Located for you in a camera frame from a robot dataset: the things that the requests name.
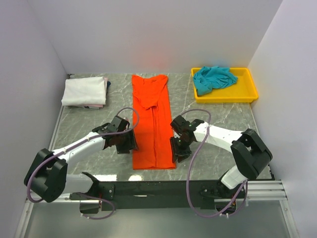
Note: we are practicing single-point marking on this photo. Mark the aluminium frame rail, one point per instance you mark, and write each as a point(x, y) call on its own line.
point(265, 192)

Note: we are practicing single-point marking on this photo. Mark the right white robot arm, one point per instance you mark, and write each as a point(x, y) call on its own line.
point(250, 153)

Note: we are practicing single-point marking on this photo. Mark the black base beam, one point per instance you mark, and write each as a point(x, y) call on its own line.
point(89, 205)

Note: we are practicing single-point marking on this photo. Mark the folded dark blue t-shirt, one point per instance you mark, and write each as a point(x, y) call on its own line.
point(108, 86)

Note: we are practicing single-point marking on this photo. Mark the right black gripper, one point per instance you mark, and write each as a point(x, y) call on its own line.
point(182, 154)

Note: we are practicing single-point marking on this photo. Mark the orange t-shirt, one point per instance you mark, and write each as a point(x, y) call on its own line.
point(153, 131)

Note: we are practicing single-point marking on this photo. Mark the teal t-shirt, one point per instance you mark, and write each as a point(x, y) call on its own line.
point(208, 78)

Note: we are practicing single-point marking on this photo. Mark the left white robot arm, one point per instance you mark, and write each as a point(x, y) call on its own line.
point(48, 175)

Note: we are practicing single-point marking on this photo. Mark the yellow plastic tray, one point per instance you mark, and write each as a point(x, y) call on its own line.
point(244, 91)

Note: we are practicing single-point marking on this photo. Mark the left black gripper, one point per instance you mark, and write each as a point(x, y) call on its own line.
point(131, 144)

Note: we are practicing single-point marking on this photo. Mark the folded white t-shirt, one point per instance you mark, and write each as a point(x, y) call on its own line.
point(84, 91)

